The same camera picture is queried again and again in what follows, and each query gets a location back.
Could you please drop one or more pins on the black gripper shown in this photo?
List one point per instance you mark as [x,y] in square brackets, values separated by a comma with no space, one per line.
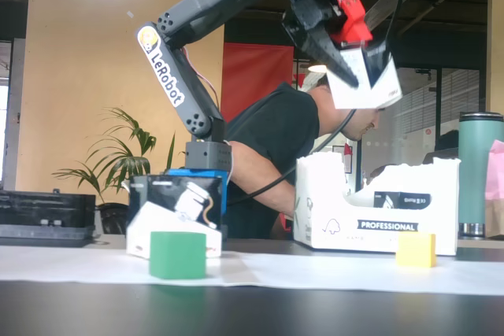
[315,38]

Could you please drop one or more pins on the black and white cardboard box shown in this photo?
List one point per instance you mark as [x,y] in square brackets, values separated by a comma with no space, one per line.
[366,96]
[173,198]
[405,199]

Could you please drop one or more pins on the grey robot arm blue base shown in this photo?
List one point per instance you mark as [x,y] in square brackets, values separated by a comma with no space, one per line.
[177,88]

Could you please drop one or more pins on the small pendant lamp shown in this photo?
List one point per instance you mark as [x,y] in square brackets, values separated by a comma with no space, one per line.
[317,69]

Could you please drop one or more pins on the man in black t-shirt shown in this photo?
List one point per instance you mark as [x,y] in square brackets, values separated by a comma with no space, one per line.
[275,123]

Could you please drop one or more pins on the white cardboard carton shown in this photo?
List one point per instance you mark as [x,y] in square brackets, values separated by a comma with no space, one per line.
[327,194]

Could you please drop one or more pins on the teal insulated bottle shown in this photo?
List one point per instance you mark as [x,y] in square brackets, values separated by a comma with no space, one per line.
[478,170]

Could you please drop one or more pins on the yellow cube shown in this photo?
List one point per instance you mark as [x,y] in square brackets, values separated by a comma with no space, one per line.
[415,250]

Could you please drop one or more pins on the white paper sheet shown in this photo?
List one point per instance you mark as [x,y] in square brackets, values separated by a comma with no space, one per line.
[315,273]

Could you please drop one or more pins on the brown paper bag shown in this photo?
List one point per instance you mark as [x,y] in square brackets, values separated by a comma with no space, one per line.
[495,218]

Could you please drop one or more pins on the green cube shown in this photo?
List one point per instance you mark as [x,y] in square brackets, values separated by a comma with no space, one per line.
[177,255]

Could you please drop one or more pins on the potted palm plant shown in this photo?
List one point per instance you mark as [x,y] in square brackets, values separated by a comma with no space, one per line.
[114,218]

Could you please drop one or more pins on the black plastic case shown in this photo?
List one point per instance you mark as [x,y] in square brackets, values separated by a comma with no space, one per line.
[43,210]

